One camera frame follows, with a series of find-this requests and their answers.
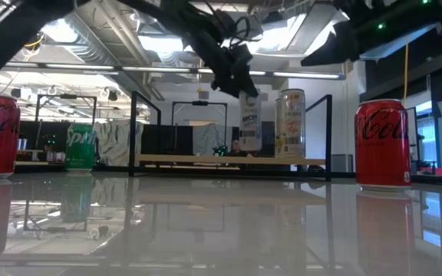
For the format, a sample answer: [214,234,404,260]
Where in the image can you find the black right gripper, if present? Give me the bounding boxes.
[300,7,383,67]

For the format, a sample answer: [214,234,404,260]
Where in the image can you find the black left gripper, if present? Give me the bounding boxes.
[209,44,261,100]

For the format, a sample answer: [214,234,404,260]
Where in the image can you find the Celsius can blue print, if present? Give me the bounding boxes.
[238,90,262,153]

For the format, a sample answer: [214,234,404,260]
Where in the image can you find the Celsius can orange print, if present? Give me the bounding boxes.
[278,88,307,159]

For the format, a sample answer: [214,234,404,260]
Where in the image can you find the green Sprite can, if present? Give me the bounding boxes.
[64,123,97,173]

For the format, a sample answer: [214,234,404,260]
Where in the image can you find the long ceiling light bar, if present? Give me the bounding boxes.
[4,62,347,81]

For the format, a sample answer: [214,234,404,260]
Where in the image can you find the person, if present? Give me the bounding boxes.
[226,140,252,158]

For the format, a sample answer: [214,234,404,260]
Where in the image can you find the grey cloth cover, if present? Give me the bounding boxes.
[93,120,144,166]
[192,122,234,156]

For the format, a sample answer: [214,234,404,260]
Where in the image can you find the grey waste bin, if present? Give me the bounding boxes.
[330,153,355,173]

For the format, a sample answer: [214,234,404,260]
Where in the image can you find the black background rig frame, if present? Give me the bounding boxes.
[170,100,229,156]
[35,94,98,127]

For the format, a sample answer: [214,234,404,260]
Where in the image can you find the yellow hanging cable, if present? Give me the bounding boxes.
[402,38,410,109]

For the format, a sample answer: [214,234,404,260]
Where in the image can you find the black metal shelf end frame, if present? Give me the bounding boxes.
[128,90,163,178]

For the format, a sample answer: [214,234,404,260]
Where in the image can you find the silver corrugated duct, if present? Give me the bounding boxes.
[40,11,157,100]

